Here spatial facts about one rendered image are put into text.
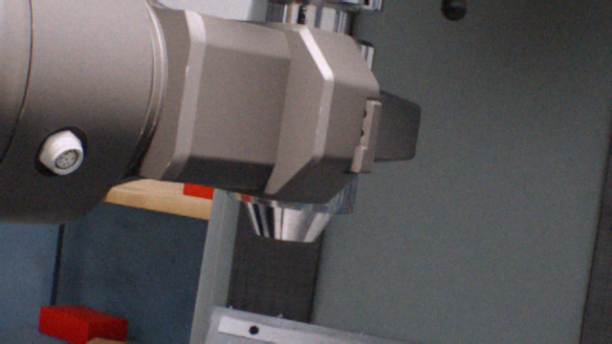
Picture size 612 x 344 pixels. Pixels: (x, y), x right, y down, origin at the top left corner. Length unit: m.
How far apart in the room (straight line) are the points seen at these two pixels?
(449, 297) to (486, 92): 0.14
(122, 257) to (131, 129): 4.79
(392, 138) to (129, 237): 4.68
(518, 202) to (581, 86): 0.08
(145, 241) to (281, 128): 4.70
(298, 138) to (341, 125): 0.01
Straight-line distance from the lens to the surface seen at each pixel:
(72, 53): 0.33
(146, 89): 0.35
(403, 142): 0.45
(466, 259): 0.82
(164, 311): 5.08
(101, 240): 5.17
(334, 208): 0.44
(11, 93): 0.32
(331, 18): 0.45
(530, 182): 0.81
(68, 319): 4.84
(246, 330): 0.85
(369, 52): 0.44
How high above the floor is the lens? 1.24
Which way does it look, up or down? 3 degrees down
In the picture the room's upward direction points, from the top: 8 degrees clockwise
